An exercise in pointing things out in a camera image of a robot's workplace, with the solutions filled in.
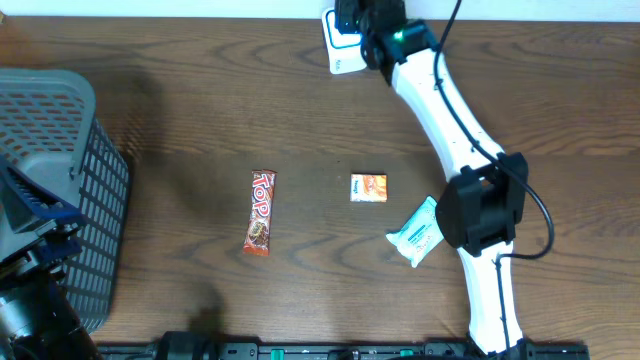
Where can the red Top chocolate bar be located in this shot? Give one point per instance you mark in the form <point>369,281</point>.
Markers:
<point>257,239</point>

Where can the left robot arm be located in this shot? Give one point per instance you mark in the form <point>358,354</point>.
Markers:
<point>35,270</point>

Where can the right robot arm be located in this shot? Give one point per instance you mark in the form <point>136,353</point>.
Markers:
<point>483,201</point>

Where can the orange snack packet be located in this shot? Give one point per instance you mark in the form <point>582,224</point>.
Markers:
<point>368,188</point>

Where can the white barcode scanner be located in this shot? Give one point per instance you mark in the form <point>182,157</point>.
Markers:
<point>343,49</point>

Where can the white wet wipes pack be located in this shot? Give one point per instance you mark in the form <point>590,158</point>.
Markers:
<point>419,235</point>

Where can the grey plastic basket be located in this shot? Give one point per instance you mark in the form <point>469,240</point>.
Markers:
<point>64,188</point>

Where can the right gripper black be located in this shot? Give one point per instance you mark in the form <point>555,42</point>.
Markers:
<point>343,14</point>

